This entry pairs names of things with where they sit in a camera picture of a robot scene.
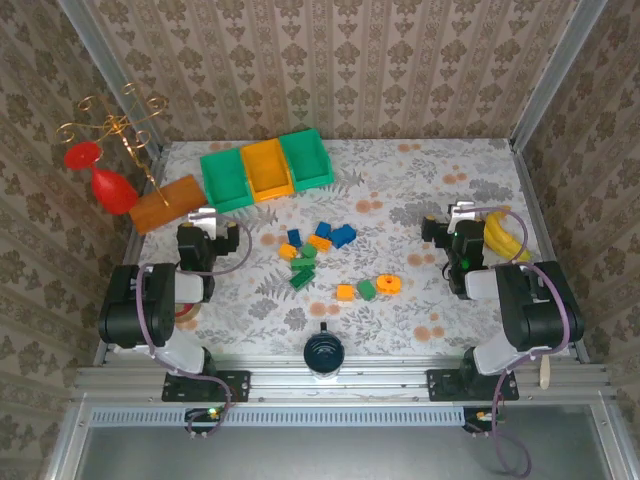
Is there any green plastic bin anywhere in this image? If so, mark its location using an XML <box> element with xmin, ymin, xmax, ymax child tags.
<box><xmin>199</xmin><ymin>148</ymin><xmax>256</xmax><ymax>215</ymax></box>
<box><xmin>278</xmin><ymin>128</ymin><xmax>335</xmax><ymax>193</ymax></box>

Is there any orange plastic bin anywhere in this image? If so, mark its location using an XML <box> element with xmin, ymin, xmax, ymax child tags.
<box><xmin>240</xmin><ymin>138</ymin><xmax>297</xmax><ymax>204</ymax></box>

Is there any yellow banana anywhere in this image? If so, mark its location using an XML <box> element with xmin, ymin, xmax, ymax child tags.
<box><xmin>482</xmin><ymin>210</ymin><xmax>534</xmax><ymax>264</ymax></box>

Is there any wooden block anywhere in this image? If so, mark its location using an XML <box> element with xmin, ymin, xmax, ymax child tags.
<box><xmin>128</xmin><ymin>174</ymin><xmax>209</xmax><ymax>236</ymax></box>

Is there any red plastic goblet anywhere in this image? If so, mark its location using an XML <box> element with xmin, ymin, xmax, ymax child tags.
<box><xmin>63</xmin><ymin>141</ymin><xmax>139</xmax><ymax>216</ymax></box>

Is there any dark blue mug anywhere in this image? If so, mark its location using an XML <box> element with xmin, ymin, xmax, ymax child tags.
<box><xmin>302</xmin><ymin>322</ymin><xmax>346</xmax><ymax>384</ymax></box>

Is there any black controller board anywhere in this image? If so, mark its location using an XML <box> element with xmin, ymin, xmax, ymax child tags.
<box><xmin>463</xmin><ymin>407</ymin><xmax>506</xmax><ymax>434</ymax></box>
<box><xmin>185</xmin><ymin>407</ymin><xmax>226</xmax><ymax>434</ymax></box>

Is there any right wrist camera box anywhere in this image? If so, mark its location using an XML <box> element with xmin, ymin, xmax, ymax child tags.
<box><xmin>449</xmin><ymin>199</ymin><xmax>476</xmax><ymax>222</ymax></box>

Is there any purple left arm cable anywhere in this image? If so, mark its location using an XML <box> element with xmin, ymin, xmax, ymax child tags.
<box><xmin>137</xmin><ymin>218</ymin><xmax>254</xmax><ymax>441</ymax></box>

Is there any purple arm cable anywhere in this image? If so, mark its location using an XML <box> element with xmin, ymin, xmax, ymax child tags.
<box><xmin>469</xmin><ymin>207</ymin><xmax>585</xmax><ymax>477</ymax></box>
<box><xmin>137</xmin><ymin>218</ymin><xmax>254</xmax><ymax>441</ymax></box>

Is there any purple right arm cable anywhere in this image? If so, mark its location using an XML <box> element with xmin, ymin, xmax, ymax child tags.
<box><xmin>469</xmin><ymin>207</ymin><xmax>585</xmax><ymax>477</ymax></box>

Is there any gold wire stand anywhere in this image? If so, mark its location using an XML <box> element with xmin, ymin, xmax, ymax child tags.
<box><xmin>54</xmin><ymin>82</ymin><xmax>171</xmax><ymax>209</ymax></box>

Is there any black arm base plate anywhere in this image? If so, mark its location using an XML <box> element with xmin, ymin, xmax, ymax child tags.
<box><xmin>162</xmin><ymin>369</ymin><xmax>251</xmax><ymax>404</ymax></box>
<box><xmin>427</xmin><ymin>368</ymin><xmax>519</xmax><ymax>403</ymax></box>

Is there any aluminium mounting rail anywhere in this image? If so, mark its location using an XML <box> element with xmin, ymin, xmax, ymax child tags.
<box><xmin>74</xmin><ymin>357</ymin><xmax>614</xmax><ymax>401</ymax></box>

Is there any aluminium frame post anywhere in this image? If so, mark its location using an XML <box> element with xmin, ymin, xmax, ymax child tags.
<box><xmin>55</xmin><ymin>0</ymin><xmax>169</xmax><ymax>159</ymax></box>
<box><xmin>508</xmin><ymin>0</ymin><xmax>610</xmax><ymax>150</ymax></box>

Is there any grey slotted cable duct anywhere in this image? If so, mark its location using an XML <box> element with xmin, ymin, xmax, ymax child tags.
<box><xmin>89</xmin><ymin>405</ymin><xmax>466</xmax><ymax>427</ymax></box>

